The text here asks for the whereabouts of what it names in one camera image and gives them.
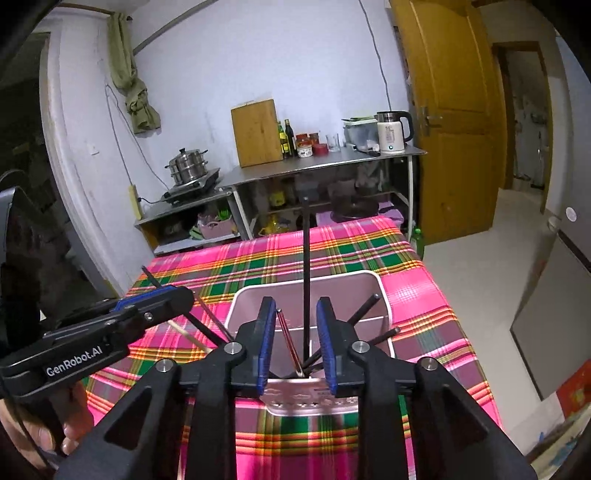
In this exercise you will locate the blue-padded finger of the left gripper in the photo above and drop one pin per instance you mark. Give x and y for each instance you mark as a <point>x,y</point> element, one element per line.
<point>155,293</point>

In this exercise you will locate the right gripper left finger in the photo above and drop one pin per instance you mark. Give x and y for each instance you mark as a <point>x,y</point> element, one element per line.
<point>256,338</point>

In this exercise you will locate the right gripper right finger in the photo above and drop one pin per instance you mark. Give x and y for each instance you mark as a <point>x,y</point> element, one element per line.
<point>336,337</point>

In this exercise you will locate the person's left hand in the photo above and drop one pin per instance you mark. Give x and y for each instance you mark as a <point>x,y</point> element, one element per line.
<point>24,428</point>

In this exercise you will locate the pink plastic utensil holder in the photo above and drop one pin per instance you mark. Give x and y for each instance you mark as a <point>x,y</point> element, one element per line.
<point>287,397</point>

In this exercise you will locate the pink plaid tablecloth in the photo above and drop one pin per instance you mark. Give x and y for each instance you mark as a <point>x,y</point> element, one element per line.
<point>348,262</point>

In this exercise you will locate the yellow power strip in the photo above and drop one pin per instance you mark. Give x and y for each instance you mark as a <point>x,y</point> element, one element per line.
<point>135,202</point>

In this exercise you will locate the pink storage basket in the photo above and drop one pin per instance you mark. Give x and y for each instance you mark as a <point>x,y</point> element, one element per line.
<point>217,228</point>

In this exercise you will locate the low wooden shelf cabinet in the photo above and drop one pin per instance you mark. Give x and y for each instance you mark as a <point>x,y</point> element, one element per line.
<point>170,228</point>

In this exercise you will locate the black induction cooker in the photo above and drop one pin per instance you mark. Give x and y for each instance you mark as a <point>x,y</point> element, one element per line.
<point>192,190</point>

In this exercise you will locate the stainless steel steamer pot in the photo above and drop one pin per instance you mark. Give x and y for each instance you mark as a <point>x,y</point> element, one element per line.
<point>187,166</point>

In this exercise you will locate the green hanging cloth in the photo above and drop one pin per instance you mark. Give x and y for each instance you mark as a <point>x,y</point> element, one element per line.
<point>125,78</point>

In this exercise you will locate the yellow-label oil bottle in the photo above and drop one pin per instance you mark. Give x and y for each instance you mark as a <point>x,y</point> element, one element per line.
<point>284,144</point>

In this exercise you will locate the red-lid condiment jar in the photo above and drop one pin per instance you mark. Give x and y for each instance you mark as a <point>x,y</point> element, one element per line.
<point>308,145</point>

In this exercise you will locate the clear drinking glass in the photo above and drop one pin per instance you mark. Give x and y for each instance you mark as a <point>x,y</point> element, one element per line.
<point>333,142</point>

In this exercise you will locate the clear plastic storage box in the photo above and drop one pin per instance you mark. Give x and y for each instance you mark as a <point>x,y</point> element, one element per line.
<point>361,133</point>

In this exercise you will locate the dark oil bottle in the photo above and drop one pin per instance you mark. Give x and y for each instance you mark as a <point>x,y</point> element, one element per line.
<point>290,138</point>

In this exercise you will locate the wooden cutting board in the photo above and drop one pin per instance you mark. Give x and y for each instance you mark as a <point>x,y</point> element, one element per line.
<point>257,137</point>

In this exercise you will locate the grey refrigerator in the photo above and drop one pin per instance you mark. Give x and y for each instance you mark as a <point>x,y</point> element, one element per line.
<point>552,330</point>

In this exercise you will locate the white electric kettle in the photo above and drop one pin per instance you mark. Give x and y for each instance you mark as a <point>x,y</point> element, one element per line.
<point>395,130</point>

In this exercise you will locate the cardboard box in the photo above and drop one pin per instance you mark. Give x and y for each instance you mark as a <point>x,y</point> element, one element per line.
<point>551,453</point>

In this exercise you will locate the yellow wooden door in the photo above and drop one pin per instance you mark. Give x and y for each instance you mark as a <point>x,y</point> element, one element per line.
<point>458,123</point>

